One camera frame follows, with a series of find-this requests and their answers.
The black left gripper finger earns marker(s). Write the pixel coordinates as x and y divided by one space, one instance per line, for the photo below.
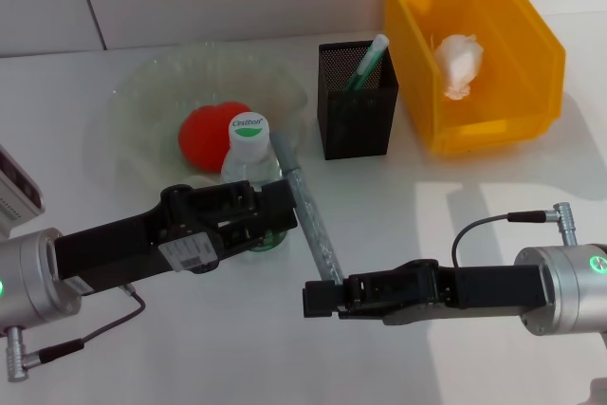
277 206

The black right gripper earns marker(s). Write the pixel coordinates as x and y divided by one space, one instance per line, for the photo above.
474 291

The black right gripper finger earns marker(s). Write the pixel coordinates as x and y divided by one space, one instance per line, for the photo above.
320 298

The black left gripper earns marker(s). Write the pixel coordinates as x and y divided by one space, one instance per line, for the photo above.
123 244

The grey marker pen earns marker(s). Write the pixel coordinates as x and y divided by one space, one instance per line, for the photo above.
306 206

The clear water bottle green label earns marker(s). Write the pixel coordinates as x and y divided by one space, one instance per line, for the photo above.
246 134

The red-orange fruit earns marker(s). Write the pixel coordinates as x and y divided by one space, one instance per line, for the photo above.
204 139

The green and white pen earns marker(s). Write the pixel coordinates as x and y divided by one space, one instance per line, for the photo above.
370 61

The white paper ball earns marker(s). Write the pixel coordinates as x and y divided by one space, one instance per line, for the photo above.
457 61

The black mesh pen holder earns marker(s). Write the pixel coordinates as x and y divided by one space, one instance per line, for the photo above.
355 130

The wavy clear glass fruit bowl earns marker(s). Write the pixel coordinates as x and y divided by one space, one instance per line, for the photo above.
142 92

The yellow plastic bin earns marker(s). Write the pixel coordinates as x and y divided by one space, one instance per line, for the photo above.
417 73

